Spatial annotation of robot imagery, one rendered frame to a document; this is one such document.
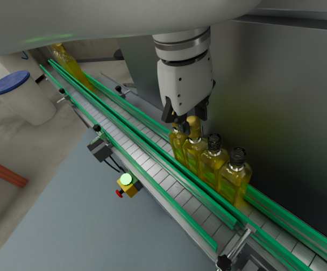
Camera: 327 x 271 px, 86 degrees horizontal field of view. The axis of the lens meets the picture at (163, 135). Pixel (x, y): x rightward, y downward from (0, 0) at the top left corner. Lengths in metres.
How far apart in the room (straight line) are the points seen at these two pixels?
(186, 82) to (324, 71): 0.20
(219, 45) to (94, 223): 0.94
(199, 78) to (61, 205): 1.07
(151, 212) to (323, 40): 0.85
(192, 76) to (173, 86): 0.04
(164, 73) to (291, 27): 0.20
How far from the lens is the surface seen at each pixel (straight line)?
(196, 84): 0.32
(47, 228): 1.21
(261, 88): 0.42
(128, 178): 0.73
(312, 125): 0.42
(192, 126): 0.39
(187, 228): 0.59
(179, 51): 0.26
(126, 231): 0.96
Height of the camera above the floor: 1.62
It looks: 48 degrees down
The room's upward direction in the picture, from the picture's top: 19 degrees counter-clockwise
